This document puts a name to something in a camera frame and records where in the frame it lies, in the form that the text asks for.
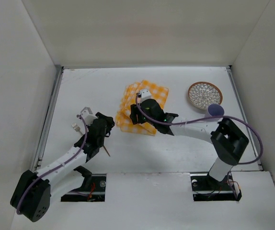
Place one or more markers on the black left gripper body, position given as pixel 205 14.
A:
pixel 104 120

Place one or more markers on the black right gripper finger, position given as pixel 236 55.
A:
pixel 134 118
pixel 134 109

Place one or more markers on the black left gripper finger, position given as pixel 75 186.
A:
pixel 110 122
pixel 108 132

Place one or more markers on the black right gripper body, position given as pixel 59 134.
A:
pixel 134 115

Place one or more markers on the yellow white checkered cloth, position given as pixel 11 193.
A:
pixel 122 119

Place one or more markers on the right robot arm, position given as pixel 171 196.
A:
pixel 228 140

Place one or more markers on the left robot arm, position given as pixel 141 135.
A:
pixel 34 190

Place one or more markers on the silver copper fork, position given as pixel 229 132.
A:
pixel 77 129

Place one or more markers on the patterned ceramic plate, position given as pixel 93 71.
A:
pixel 202 94

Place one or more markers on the lavender paper cup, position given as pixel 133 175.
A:
pixel 214 110

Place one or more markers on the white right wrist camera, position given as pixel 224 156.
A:
pixel 144 94

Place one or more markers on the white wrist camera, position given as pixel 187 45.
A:
pixel 144 94
pixel 87 115

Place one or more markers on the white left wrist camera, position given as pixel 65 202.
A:
pixel 87 115

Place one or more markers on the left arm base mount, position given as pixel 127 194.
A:
pixel 92 188

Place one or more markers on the left aluminium table rail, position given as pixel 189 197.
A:
pixel 40 149

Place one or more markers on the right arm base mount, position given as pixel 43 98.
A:
pixel 205 188

